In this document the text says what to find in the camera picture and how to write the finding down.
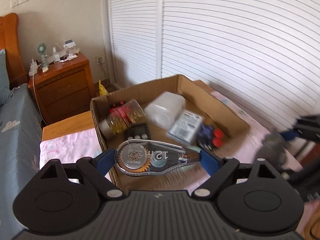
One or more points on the jar of yellow pins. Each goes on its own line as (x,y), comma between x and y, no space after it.
(125,118)

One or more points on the wooden nightstand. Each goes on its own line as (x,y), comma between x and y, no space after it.
(65,90)

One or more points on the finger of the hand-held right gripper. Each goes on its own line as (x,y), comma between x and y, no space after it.
(273,146)
(288,134)

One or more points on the wall outlet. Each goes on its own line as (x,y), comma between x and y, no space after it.
(100,59)

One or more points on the black box with white pieces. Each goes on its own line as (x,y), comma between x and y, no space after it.
(137,131)

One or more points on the blue bed sheet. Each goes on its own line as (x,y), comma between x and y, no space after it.
(17,142)

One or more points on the yellow bag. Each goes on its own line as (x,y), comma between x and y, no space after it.
(102,88)

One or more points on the floral tablecloth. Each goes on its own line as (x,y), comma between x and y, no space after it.
(70,142)

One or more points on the clear plastic jar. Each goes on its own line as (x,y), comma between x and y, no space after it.
(165,110)

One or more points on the small green fan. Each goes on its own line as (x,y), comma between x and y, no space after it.
(41,48)

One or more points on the white louvered closet door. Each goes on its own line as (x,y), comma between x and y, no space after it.
(135,30)
(237,42)

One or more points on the wooden headboard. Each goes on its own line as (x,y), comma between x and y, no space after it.
(11,45)

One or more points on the large blue pillow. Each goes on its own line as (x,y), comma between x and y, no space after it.
(3,80)

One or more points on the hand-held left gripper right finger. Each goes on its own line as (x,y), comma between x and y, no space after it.
(210,160)

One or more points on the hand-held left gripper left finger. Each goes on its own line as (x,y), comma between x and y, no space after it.
(105,158)

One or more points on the clear correction tape dispenser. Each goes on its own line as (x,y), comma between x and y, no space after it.
(150,158)

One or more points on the white power strip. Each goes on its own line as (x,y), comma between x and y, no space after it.
(33,67)

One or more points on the clear labelled plastic case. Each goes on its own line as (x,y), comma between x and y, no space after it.
(185,126)

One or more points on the cardboard box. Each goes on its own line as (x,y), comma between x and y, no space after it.
(220,110)

